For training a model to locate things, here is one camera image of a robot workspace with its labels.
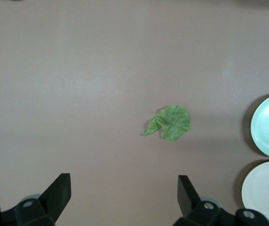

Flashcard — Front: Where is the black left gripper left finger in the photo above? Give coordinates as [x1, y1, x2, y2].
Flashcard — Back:
[14, 173, 71, 226]

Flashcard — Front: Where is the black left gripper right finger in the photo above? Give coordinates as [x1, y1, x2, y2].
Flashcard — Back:
[174, 175, 222, 226]

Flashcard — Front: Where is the green lettuce leaf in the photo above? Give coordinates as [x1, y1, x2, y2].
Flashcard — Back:
[142, 105, 191, 143]

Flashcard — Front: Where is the beige round plate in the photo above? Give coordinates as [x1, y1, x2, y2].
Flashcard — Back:
[241, 161, 269, 225]

